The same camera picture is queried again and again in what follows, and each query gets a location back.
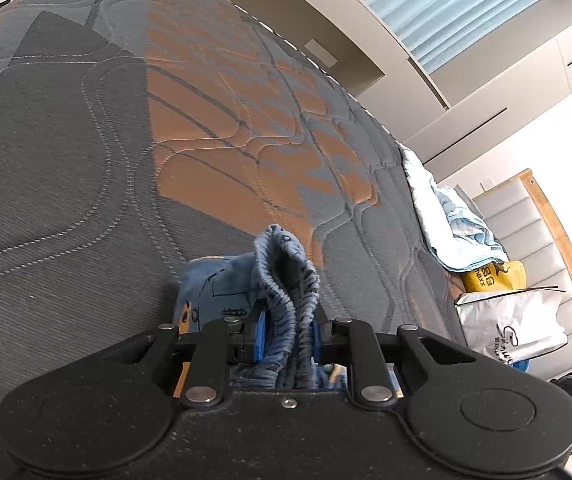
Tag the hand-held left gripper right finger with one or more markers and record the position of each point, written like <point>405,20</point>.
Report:
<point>317,342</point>

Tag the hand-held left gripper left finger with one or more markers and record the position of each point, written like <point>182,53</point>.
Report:
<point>261,332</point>

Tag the blue patterned pants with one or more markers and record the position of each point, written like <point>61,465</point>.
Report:
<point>286,270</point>

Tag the light blue white blanket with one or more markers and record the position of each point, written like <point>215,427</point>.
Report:
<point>451,215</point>

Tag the yellow bag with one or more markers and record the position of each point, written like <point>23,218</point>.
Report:
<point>496,276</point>

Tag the white plastic bag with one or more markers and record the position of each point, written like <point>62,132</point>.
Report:
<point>511,325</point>

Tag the grey orange quilted mattress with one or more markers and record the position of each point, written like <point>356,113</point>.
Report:
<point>90,160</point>

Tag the beige window ledge panel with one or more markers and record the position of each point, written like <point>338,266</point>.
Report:
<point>316,5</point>

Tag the white cabinet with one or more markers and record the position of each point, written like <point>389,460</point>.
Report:
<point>526,80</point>

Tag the light blue window curtain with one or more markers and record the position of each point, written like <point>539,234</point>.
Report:
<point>436,5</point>

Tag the padded headboard with wooden frame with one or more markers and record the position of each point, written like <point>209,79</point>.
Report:
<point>551,250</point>

